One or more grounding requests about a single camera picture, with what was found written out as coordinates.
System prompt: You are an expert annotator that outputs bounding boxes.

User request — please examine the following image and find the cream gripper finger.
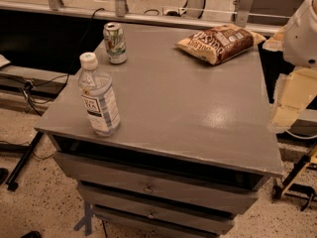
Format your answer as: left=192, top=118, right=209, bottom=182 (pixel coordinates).
left=269, top=66, right=317, bottom=130
left=263, top=27, right=285, bottom=52

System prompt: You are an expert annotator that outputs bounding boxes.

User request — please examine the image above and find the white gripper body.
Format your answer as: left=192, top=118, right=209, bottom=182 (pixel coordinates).
left=283, top=0, right=317, bottom=67

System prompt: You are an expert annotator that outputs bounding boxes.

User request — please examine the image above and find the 7up soda can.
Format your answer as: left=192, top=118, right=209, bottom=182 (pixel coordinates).
left=103, top=22, right=128, bottom=64

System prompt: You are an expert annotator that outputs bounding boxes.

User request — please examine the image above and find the brown chip bag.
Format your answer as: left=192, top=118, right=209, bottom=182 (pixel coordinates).
left=175, top=24, right=265, bottom=65

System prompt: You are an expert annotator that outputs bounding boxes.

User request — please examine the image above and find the black and yellow stand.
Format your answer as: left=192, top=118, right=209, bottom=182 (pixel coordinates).
left=272, top=144, right=317, bottom=211

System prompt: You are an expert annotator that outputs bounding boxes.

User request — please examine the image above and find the grey drawer cabinet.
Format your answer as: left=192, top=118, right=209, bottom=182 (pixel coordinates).
left=37, top=24, right=282, bottom=238

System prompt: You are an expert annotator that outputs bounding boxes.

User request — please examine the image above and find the clear plastic water bottle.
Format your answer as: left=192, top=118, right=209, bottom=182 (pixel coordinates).
left=78, top=53, right=121, bottom=136

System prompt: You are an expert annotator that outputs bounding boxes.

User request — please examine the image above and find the blue tape cross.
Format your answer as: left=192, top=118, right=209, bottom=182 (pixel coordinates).
left=73, top=201, right=93, bottom=236

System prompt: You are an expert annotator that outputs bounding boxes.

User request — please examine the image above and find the black floor stand leg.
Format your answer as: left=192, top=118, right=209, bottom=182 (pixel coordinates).
left=6, top=132, right=43, bottom=191

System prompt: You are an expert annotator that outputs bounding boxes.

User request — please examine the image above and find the black cable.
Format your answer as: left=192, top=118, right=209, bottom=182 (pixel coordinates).
left=18, top=7, right=106, bottom=117

